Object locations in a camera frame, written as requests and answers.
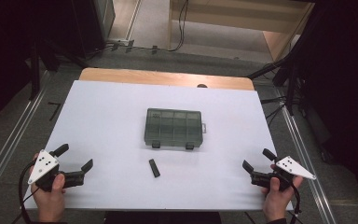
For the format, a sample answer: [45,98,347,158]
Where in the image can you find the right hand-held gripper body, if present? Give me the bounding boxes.
[250,155,317,192]

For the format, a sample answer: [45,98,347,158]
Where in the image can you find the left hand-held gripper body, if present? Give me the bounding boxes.
[27,148,86,193]

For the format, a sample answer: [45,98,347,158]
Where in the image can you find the black usb stick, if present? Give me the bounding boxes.
[148,159,161,178]

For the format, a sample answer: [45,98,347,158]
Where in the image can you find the grey transparent compartment box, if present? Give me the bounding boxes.
[144,107,207,151]

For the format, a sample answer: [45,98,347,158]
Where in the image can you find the person's left hand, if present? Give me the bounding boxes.
[30,152,67,215]

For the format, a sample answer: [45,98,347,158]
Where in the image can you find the person's right hand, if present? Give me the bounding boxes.
[260,163,304,217]

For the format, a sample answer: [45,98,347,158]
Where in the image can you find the white board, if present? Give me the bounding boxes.
[20,79,294,213]

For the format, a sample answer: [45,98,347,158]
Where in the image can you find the black metal stand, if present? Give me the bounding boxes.
[246,18,311,116]
[27,36,91,101]

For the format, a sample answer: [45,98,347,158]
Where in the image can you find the person's dark clothing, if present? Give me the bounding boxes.
[103,211,222,224]

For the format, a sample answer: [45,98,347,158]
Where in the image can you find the dark curtain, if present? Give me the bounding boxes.
[0,0,76,133]
[304,0,358,216]

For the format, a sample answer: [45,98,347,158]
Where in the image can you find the wooden table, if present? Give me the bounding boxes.
[78,67,255,91]

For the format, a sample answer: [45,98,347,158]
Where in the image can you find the power strip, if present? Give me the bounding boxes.
[106,37,135,48]

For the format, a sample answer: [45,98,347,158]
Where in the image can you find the dark cabinet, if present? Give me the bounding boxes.
[71,0,117,60]

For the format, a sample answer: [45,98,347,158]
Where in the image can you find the light wooden desk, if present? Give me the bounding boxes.
[167,0,315,62]

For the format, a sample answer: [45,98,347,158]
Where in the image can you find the metal floor rail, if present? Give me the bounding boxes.
[274,88,337,224]
[0,69,52,209]

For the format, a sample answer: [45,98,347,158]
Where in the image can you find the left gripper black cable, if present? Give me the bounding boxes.
[11,158,41,224]

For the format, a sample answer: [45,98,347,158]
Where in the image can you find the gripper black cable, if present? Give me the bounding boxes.
[288,183,303,224]
[11,158,41,224]

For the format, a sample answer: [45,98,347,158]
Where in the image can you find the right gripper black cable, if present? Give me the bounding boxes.
[288,183,303,224]

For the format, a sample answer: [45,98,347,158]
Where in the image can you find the black floor cables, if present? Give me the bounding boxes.
[259,94,288,120]

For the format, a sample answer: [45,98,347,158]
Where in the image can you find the hanging black cables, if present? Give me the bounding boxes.
[167,0,190,53]

